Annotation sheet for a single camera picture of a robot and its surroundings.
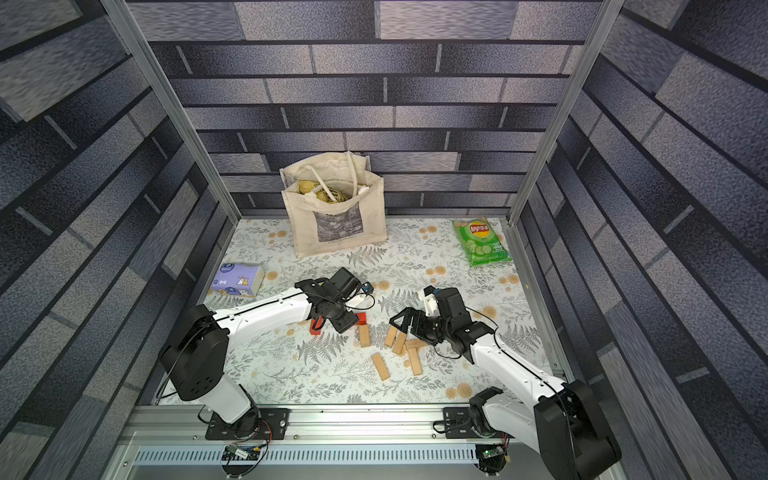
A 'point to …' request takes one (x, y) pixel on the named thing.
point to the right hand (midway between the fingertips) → (399, 323)
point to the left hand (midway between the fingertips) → (349, 311)
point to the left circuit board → (232, 452)
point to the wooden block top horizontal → (415, 344)
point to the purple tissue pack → (238, 279)
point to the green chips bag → (479, 242)
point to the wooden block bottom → (380, 366)
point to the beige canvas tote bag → (334, 201)
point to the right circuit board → (493, 452)
